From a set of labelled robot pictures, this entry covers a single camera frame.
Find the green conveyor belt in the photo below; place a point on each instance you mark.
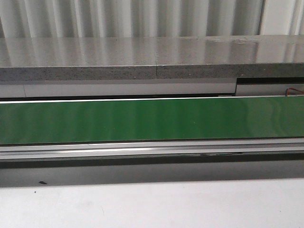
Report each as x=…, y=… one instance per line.
x=74, y=121

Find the grey stone counter slab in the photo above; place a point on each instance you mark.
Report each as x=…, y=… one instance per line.
x=67, y=59

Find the white corrugated curtain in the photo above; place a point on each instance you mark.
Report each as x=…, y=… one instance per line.
x=149, y=18

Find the white conveyor rear rail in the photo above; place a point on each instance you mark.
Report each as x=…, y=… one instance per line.
x=118, y=99

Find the aluminium conveyor front rail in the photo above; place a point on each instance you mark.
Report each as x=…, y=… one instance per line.
x=149, y=149

